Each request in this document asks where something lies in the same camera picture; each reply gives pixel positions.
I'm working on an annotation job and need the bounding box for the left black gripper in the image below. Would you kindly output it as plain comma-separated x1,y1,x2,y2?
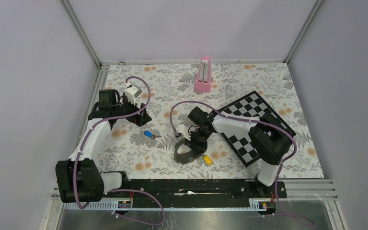
112,93,151,126

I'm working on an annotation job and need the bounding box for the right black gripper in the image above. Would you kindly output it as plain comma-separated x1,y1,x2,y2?
184,128,212,158

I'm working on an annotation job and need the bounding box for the yellow tagged key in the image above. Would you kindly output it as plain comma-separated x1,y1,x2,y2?
203,155,213,166

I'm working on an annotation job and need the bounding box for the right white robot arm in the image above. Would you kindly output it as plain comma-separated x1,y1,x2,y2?
184,107,296,197

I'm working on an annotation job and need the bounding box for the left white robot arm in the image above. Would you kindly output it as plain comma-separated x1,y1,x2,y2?
55,86,151,203

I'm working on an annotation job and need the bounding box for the blue tagged key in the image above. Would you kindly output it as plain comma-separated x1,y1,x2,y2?
144,131,161,139

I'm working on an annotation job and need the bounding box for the floral patterned table mat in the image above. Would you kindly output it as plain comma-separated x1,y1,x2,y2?
96,63,323,179

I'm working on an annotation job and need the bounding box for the pink metronome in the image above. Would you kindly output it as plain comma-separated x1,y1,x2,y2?
194,57,212,92

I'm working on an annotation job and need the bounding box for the black white chessboard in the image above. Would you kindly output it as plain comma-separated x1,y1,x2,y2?
217,91,296,168

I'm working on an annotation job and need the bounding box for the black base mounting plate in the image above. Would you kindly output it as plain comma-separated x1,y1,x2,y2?
101,179,287,208

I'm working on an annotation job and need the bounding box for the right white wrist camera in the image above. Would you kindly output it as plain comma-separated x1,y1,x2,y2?
174,124,191,140

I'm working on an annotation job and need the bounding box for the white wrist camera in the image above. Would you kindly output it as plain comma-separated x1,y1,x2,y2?
174,124,191,140
125,82,142,105

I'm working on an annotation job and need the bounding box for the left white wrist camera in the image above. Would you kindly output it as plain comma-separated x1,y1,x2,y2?
125,82,142,105

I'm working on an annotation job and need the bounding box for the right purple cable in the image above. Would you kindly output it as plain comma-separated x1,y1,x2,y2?
170,101,315,228

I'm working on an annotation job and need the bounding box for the purple cable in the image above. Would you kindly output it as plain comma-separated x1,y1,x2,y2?
170,101,315,228
73,76,166,227

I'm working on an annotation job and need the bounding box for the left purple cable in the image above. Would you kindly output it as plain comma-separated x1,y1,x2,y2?
73,76,166,227

